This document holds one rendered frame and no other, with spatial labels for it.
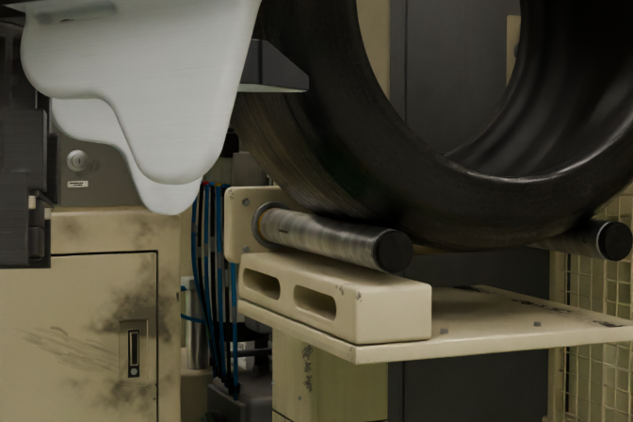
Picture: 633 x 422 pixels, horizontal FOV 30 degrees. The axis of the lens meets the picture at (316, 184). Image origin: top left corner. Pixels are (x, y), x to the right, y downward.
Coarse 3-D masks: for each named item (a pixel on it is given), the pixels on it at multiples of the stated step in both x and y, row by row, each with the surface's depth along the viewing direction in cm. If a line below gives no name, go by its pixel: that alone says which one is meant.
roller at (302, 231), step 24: (264, 216) 151; (288, 216) 144; (312, 216) 140; (288, 240) 143; (312, 240) 135; (336, 240) 129; (360, 240) 124; (384, 240) 120; (408, 240) 122; (360, 264) 126; (384, 264) 121; (408, 264) 122
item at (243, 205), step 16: (240, 192) 151; (256, 192) 152; (272, 192) 152; (224, 208) 152; (240, 208) 151; (256, 208) 152; (288, 208) 153; (304, 208) 154; (224, 224) 152; (240, 224) 151; (256, 224) 151; (224, 240) 152; (240, 240) 151; (256, 240) 152; (240, 256) 151
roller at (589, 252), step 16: (592, 224) 134; (608, 224) 132; (624, 224) 133; (544, 240) 142; (560, 240) 139; (576, 240) 136; (592, 240) 133; (608, 240) 132; (624, 240) 132; (592, 256) 135; (608, 256) 132; (624, 256) 133
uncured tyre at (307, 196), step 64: (320, 0) 116; (576, 0) 156; (320, 64) 116; (576, 64) 156; (256, 128) 129; (320, 128) 119; (384, 128) 119; (512, 128) 156; (576, 128) 152; (320, 192) 128; (384, 192) 121; (448, 192) 122; (512, 192) 125; (576, 192) 129
